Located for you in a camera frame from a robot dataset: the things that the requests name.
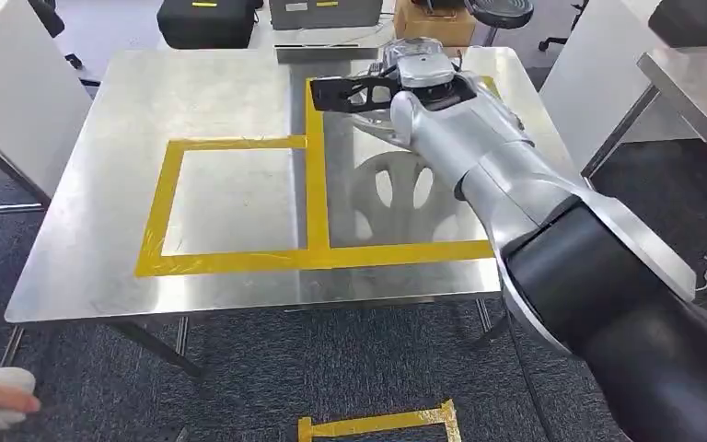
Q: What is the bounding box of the black equipment case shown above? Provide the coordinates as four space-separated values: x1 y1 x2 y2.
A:
647 0 707 49
156 0 259 50

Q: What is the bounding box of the person's hand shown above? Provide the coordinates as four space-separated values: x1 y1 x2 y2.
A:
0 380 41 442

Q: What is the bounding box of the cardboard box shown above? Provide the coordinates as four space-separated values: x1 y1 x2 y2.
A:
392 0 478 49

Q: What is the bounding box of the grey equipment case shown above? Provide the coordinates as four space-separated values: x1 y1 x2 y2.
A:
268 0 387 31

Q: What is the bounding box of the black office chair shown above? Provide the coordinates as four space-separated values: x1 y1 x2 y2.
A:
27 0 85 69

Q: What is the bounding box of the pale desk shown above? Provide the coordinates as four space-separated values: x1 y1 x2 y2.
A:
156 24 403 65

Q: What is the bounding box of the yellow table tape outline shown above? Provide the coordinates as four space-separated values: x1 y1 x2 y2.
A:
133 76 501 280

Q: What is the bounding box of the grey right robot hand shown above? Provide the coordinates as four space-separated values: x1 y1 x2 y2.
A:
309 74 405 115

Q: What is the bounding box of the white partition panel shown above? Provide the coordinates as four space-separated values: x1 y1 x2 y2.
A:
539 0 696 175
0 0 94 205

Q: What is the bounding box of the silver wheel hubcap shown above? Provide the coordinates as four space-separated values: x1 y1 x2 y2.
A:
345 106 493 247

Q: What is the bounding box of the black chair base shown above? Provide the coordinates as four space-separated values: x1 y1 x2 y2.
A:
538 0 589 53

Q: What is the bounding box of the black round stool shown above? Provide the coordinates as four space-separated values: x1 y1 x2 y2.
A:
464 0 536 49

